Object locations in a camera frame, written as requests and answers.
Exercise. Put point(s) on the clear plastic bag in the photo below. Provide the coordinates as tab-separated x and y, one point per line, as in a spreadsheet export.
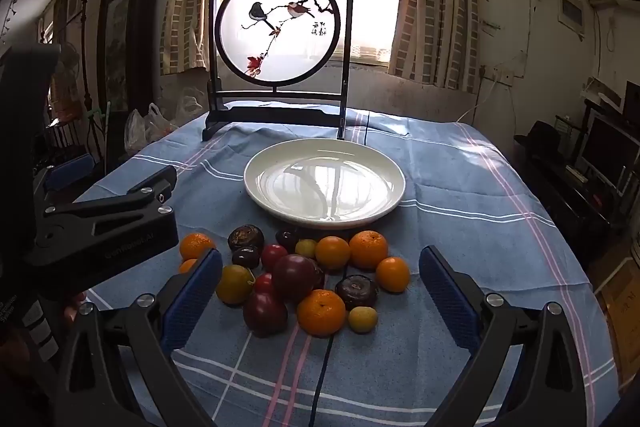
190	104

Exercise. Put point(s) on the large red plum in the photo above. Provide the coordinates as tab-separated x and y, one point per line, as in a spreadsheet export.
265	316

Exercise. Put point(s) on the dark wooden cabinet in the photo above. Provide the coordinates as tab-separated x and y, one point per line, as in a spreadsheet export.
565	197

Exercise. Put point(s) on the cardboard box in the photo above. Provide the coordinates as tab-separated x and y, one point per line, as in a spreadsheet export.
625	307

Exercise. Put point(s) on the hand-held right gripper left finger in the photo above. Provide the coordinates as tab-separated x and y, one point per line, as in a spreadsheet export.
192	297

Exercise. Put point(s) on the person's left hand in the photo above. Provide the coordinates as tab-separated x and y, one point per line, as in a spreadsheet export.
75	304

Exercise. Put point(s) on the white ceramic plate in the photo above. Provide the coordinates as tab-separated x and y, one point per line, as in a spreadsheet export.
325	179

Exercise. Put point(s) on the dark framed wall painting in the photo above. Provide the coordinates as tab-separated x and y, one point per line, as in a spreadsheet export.
125	27

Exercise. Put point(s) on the large dark purple plum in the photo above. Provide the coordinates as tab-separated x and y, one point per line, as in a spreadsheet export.
294	276

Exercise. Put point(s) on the small red plum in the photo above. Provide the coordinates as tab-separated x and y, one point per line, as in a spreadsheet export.
264	283
272	255

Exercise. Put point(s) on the blue striped tablecloth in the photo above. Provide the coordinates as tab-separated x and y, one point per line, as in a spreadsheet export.
450	187

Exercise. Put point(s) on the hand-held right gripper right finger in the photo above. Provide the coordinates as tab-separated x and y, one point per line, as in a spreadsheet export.
447	292

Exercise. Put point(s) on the small white wall panel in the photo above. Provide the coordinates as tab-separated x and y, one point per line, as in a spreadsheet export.
571	13

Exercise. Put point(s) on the dark brown water chestnut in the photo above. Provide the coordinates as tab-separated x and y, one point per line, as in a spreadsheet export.
245	237
356	291

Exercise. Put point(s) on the orange mandarin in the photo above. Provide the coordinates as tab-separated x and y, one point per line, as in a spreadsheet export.
187	265
332	252
393	274
368	249
197	246
321	313

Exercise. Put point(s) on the large yellow plum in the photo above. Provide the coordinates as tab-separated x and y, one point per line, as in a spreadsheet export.
234	284

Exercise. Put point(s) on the white plastic bag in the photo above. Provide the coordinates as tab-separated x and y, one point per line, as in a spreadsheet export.
150	127

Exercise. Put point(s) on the black framed bird painting screen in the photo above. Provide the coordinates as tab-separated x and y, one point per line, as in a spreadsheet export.
280	102

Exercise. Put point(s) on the white wall socket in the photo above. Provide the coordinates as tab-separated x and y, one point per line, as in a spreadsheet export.
504	76

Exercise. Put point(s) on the black hat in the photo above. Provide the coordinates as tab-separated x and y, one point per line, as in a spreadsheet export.
540	134

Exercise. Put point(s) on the small yellow plum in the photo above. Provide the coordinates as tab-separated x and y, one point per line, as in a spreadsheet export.
305	248
362	320

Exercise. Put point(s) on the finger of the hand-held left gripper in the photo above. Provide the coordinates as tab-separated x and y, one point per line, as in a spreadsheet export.
67	172
150	199

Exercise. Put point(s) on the small dark purple plum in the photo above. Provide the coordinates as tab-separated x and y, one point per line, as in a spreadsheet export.
286	238
245	258

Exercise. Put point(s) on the computer monitor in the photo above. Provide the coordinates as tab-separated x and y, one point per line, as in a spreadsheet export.
605	152

